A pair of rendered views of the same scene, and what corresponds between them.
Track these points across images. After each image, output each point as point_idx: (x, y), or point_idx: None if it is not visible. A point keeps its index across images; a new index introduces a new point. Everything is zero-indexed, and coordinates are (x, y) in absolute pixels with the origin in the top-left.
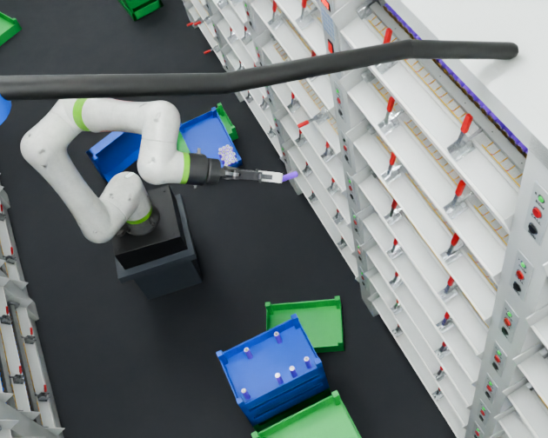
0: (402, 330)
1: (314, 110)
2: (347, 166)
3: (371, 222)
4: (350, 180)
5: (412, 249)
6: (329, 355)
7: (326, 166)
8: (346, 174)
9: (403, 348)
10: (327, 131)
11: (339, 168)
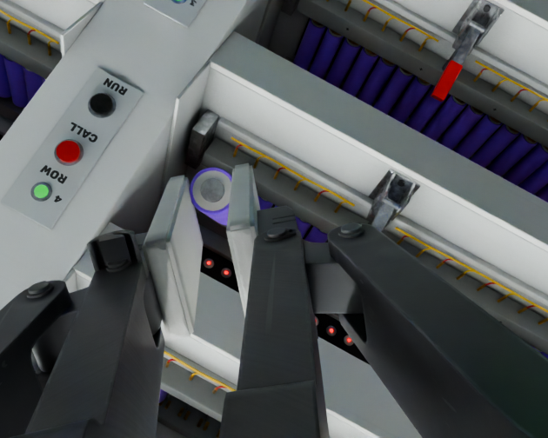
0: None
1: (348, 433)
2: (6, 270)
3: (75, 10)
4: (23, 201)
5: None
6: None
7: (378, 157)
8: (70, 214)
9: None
10: (229, 364)
11: (323, 158)
